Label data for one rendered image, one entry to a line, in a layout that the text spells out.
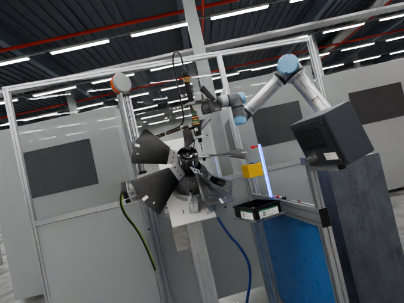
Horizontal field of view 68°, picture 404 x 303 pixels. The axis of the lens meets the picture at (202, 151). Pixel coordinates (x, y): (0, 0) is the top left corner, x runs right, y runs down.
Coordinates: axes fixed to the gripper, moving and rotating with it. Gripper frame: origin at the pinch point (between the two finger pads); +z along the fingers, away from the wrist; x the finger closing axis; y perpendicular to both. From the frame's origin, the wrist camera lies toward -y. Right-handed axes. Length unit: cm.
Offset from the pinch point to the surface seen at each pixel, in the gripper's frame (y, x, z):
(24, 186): 24, 71, 125
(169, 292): 125, 57, 35
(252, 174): 50, 21, -37
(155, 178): 38.3, -10.2, 26.7
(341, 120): 31, -83, -38
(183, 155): 28.9, -5.6, 9.1
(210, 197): 53, -23, 1
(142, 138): 13.1, 11.2, 29.9
